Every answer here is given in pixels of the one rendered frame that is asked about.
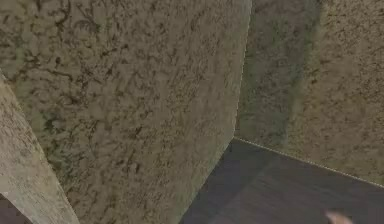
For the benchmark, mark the pale pink round object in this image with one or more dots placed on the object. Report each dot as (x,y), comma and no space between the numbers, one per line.
(338,218)

